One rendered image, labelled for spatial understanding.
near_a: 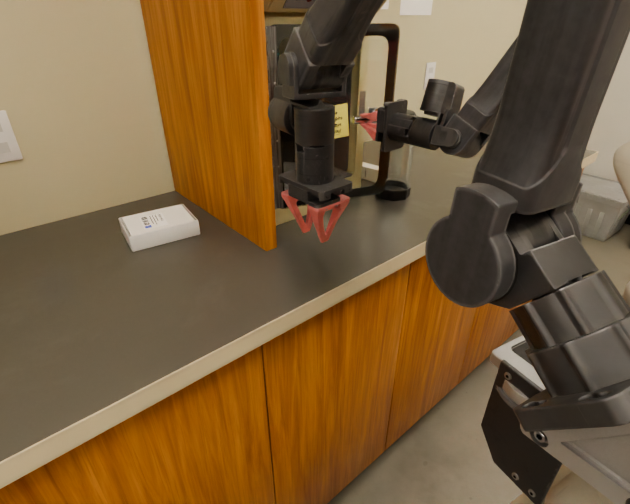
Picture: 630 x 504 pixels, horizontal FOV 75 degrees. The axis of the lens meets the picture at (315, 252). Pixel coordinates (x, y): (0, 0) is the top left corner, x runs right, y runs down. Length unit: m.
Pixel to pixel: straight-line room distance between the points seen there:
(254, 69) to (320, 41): 0.31
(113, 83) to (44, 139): 0.22
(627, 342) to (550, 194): 0.11
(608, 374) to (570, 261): 0.08
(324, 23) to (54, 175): 0.91
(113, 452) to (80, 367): 0.14
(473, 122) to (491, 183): 0.47
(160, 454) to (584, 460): 0.65
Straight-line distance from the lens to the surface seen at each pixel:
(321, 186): 0.59
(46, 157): 1.25
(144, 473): 0.84
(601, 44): 0.32
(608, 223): 3.50
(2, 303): 0.96
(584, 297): 0.34
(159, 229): 1.00
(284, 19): 0.96
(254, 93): 0.82
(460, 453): 1.77
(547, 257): 0.33
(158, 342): 0.73
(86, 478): 0.79
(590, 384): 0.33
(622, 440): 0.36
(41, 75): 1.22
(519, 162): 0.33
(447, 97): 0.85
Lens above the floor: 1.41
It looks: 30 degrees down
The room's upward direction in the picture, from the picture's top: straight up
